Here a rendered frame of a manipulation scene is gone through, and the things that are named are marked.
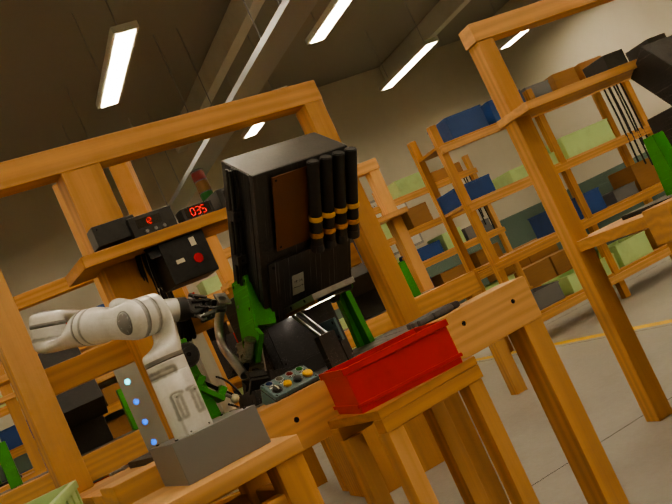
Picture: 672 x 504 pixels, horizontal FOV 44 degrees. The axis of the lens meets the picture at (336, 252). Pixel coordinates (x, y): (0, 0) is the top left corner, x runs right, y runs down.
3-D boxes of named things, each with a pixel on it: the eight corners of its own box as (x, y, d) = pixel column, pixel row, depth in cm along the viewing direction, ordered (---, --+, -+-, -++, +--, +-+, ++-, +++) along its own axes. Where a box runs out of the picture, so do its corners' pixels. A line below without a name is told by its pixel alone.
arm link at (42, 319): (85, 305, 240) (91, 334, 240) (19, 315, 215) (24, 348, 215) (111, 300, 236) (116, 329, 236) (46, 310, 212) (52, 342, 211)
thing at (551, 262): (558, 280, 1295) (537, 237, 1299) (591, 269, 1222) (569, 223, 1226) (500, 310, 1243) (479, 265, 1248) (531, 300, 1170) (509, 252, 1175)
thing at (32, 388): (424, 318, 329) (322, 99, 335) (66, 499, 248) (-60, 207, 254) (411, 322, 337) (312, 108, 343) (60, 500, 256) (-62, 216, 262)
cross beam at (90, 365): (362, 262, 333) (353, 242, 334) (51, 397, 263) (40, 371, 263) (356, 265, 338) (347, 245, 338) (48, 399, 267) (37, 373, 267)
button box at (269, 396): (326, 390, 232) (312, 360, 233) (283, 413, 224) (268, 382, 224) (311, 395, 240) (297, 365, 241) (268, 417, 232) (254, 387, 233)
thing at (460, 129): (716, 249, 830) (616, 46, 844) (533, 349, 733) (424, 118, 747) (677, 260, 880) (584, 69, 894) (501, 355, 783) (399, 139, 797)
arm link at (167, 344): (144, 298, 197) (172, 365, 196) (111, 309, 190) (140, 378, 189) (164, 286, 191) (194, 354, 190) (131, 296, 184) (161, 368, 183)
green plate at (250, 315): (281, 338, 255) (268, 271, 259) (256, 341, 251) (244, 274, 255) (266, 344, 265) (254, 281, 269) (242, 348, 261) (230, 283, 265)
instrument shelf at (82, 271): (314, 187, 307) (309, 178, 307) (85, 268, 258) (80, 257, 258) (285, 209, 328) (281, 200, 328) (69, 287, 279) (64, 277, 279)
